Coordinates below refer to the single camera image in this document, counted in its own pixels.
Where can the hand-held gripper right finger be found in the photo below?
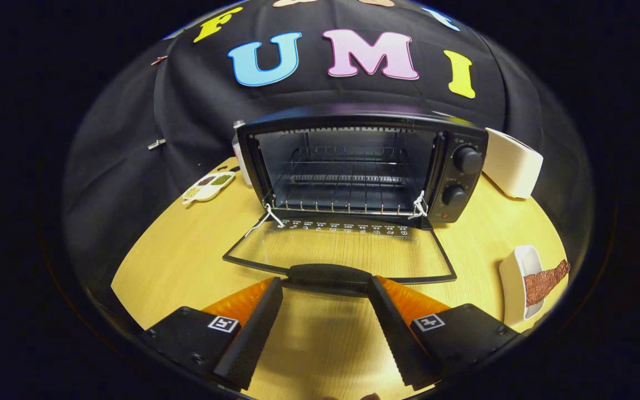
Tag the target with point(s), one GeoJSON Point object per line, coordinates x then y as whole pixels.
{"type": "Point", "coordinates": [400, 339]}

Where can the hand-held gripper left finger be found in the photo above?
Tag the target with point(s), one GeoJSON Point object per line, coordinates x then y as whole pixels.
{"type": "Point", "coordinates": [250, 339]}

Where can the red meat slice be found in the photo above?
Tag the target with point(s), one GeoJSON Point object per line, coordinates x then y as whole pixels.
{"type": "Point", "coordinates": [542, 283]}

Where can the black toaster oven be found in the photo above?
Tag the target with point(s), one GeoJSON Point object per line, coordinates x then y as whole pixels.
{"type": "Point", "coordinates": [464, 180]}

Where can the white bread toaster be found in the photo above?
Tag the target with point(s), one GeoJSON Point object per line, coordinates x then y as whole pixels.
{"type": "Point", "coordinates": [511, 164]}

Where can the white rectangular dish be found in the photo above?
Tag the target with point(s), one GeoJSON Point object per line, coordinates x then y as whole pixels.
{"type": "Point", "coordinates": [514, 278]}

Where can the white divided condiment dish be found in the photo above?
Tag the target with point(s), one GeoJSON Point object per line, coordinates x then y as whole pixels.
{"type": "Point", "coordinates": [209, 186]}

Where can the silver clip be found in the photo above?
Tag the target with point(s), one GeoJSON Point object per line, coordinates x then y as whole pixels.
{"type": "Point", "coordinates": [156, 144]}

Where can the pink clip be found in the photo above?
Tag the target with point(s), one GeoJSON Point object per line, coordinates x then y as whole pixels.
{"type": "Point", "coordinates": [159, 60]}

